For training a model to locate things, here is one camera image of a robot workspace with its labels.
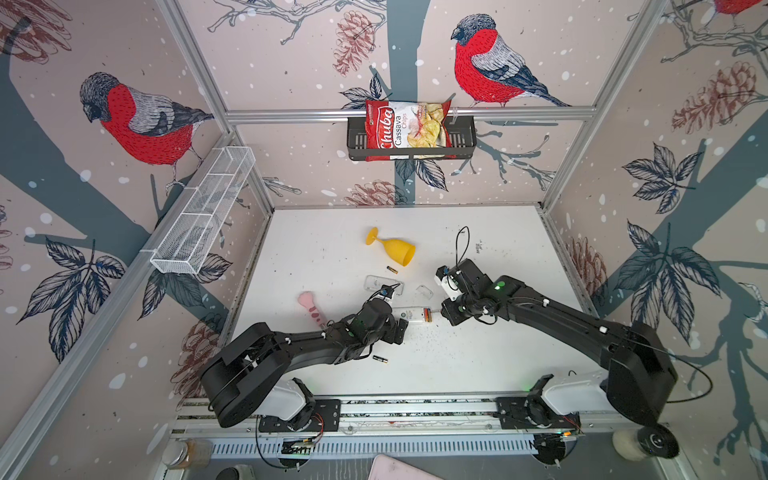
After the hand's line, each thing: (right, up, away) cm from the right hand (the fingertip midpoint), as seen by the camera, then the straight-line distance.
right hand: (441, 316), depth 82 cm
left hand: (-12, -2, +4) cm, 13 cm away
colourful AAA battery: (-14, +11, +20) cm, 26 cm away
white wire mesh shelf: (-64, +21, -11) cm, 68 cm away
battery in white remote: (-3, -2, +8) cm, 8 cm away
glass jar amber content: (-57, -23, -21) cm, 65 cm away
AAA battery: (-17, -12, 0) cm, 21 cm away
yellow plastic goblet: (-10, +17, +18) cm, 27 cm away
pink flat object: (-16, -28, -18) cm, 37 cm away
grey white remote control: (-19, +7, +15) cm, 25 cm away
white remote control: (-8, -1, +8) cm, 11 cm away
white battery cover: (-3, +4, +14) cm, 15 cm away
